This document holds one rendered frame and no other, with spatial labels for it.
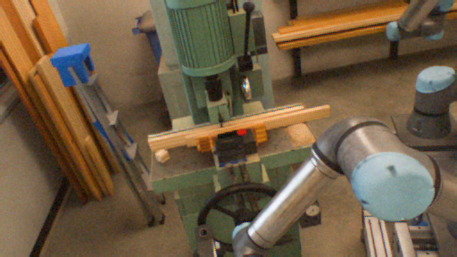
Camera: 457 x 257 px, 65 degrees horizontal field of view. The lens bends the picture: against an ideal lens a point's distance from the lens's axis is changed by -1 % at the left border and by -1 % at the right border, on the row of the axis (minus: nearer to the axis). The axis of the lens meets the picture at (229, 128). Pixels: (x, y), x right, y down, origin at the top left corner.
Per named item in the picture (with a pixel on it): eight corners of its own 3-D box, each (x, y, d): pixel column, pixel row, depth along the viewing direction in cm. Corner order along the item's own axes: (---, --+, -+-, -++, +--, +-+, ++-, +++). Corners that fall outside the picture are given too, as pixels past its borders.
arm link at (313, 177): (342, 85, 75) (219, 233, 95) (362, 111, 66) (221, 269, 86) (381, 110, 79) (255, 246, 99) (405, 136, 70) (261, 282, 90)
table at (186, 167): (153, 214, 119) (147, 201, 116) (155, 159, 145) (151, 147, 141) (333, 173, 121) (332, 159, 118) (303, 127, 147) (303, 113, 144)
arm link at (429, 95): (407, 100, 137) (411, 67, 130) (442, 94, 136) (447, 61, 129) (423, 116, 127) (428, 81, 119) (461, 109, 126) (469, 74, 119)
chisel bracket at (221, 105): (211, 128, 130) (207, 107, 125) (208, 109, 142) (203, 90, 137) (232, 123, 130) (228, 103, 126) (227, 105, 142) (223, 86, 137)
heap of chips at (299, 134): (293, 146, 127) (293, 140, 125) (283, 128, 137) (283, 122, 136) (317, 141, 127) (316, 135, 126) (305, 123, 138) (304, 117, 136)
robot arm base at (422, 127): (443, 116, 141) (447, 94, 136) (456, 138, 129) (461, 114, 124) (402, 118, 145) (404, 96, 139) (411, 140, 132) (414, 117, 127)
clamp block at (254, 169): (220, 192, 118) (215, 170, 113) (215, 167, 129) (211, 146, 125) (264, 182, 119) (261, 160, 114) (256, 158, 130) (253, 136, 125)
